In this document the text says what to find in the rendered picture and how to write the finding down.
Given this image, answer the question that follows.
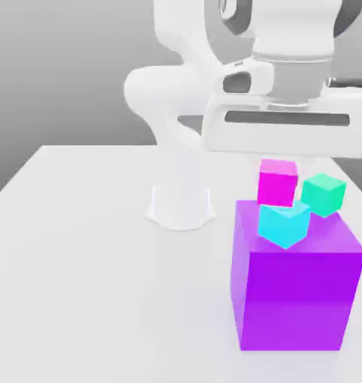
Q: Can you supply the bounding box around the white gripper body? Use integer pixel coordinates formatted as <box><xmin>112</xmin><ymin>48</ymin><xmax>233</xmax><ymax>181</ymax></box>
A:
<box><xmin>200</xmin><ymin>87</ymin><xmax>362</xmax><ymax>159</ymax></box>

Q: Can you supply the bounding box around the large purple box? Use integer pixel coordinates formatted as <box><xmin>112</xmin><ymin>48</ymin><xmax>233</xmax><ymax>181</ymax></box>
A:
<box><xmin>230</xmin><ymin>199</ymin><xmax>362</xmax><ymax>352</ymax></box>

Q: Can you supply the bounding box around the small magenta cube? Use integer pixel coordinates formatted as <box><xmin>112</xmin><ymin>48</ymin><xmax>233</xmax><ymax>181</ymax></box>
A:
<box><xmin>257</xmin><ymin>159</ymin><xmax>298</xmax><ymax>208</ymax></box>

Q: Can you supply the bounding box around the small green cube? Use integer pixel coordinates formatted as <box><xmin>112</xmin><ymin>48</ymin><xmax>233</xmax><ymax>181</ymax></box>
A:
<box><xmin>300</xmin><ymin>173</ymin><xmax>347</xmax><ymax>218</ymax></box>

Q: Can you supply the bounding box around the small cyan cube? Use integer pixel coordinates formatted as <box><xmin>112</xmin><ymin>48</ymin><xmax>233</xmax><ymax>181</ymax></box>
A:
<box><xmin>257</xmin><ymin>199</ymin><xmax>311</xmax><ymax>250</ymax></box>

